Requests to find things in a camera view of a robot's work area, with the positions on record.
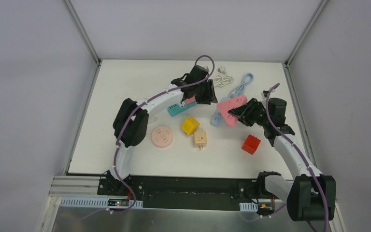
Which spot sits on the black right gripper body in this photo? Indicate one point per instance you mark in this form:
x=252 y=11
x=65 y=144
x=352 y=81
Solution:
x=249 y=112

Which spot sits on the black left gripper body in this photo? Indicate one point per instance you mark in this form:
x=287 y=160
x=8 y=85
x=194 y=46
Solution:
x=200 y=97

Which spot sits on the pink triangular power socket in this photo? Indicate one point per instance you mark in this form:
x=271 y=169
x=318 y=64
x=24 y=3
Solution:
x=231 y=104

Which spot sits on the pink plug adapter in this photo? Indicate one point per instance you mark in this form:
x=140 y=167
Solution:
x=189 y=101

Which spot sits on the red cube socket adapter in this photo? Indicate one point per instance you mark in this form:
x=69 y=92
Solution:
x=251 y=144

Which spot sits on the yellow cube socket adapter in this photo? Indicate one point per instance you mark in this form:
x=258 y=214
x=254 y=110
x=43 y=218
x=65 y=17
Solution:
x=190 y=125

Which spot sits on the teal power strip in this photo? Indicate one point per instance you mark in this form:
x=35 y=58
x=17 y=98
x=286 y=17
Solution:
x=177 y=109

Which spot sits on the beige cube socket adapter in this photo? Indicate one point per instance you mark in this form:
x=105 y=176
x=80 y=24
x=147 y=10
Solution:
x=200 y=139

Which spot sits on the round pink socket base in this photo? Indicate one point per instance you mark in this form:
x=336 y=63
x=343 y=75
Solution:
x=162 y=137

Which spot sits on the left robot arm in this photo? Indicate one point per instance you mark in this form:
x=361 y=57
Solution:
x=131 y=122

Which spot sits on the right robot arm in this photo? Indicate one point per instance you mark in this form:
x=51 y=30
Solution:
x=311 y=195

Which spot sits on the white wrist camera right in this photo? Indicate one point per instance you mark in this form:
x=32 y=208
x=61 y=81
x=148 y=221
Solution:
x=266 y=93

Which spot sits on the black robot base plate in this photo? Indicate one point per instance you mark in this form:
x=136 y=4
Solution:
x=189 y=193

